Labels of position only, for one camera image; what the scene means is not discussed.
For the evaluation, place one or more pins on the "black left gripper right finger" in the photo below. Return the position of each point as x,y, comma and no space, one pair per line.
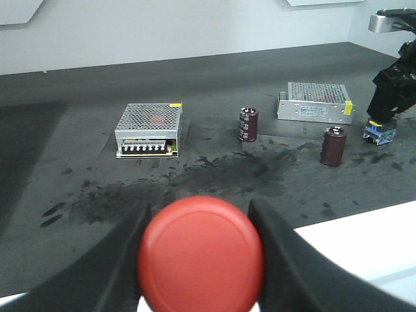
299,278

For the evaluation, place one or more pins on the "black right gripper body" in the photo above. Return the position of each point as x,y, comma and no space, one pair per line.
400,76

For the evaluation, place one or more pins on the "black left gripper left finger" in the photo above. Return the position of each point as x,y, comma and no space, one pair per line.
103,279

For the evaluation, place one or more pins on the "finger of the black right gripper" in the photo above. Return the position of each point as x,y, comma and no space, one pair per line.
403,100
384,104

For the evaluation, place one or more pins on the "yellow mushroom push button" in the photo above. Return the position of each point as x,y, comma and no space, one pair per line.
380,133

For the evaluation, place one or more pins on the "red mushroom push button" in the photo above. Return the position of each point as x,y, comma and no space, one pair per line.
200,253

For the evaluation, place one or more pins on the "silver mesh power supply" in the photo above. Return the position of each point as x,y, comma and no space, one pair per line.
315,102

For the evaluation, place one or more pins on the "dark brown capacitor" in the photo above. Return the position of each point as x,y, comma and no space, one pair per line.
333,146
248,122

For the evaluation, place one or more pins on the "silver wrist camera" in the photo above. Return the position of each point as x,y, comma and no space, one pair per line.
391,20

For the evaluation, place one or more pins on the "white wall access panel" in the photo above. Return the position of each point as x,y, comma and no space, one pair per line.
302,3

